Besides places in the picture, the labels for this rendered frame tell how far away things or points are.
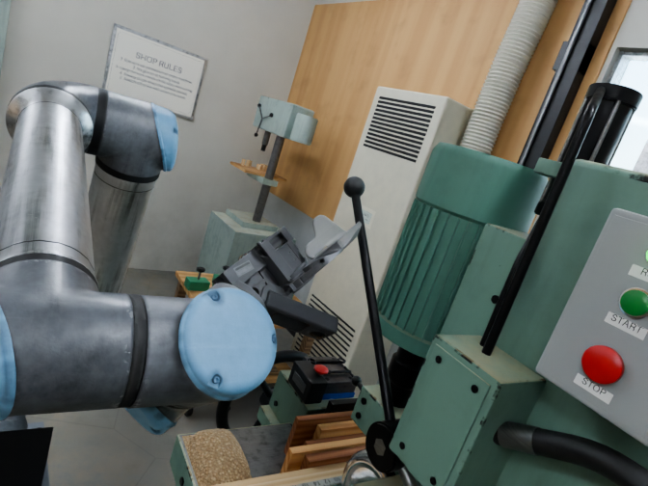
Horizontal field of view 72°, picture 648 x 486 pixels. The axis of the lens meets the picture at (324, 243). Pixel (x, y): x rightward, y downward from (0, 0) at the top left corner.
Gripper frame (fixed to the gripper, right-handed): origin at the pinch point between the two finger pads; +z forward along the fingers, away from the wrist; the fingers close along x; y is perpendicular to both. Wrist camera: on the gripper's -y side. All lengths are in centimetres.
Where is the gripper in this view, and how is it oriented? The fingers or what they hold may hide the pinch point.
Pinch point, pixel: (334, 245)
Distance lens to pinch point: 70.5
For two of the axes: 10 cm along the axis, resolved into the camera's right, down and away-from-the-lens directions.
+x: -5.7, 3.7, 7.4
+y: -6.1, -7.9, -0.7
